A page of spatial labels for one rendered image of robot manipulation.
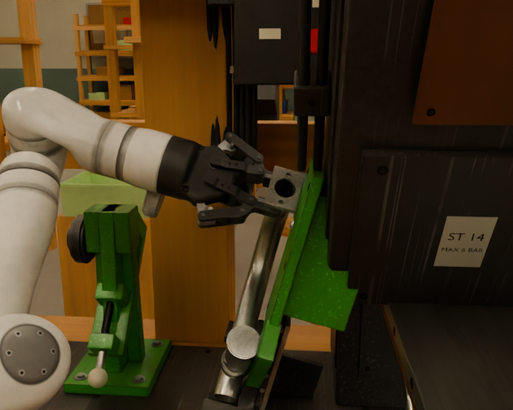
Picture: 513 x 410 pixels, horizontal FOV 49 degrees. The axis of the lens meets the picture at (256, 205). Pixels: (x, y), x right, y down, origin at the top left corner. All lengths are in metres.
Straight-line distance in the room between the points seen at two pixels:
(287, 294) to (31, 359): 0.25
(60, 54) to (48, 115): 11.12
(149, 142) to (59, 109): 0.11
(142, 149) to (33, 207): 0.14
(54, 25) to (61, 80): 1.02
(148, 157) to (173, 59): 0.30
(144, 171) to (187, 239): 0.33
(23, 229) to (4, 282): 0.06
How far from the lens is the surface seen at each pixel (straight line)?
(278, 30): 0.82
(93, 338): 0.87
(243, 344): 0.63
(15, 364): 0.54
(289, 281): 0.59
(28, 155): 0.69
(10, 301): 0.64
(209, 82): 0.94
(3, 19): 12.38
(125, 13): 11.30
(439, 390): 0.49
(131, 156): 0.68
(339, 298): 0.61
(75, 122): 0.71
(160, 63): 0.95
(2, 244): 0.64
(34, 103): 0.72
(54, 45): 11.88
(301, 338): 1.08
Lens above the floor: 1.38
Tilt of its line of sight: 14 degrees down
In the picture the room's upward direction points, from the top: straight up
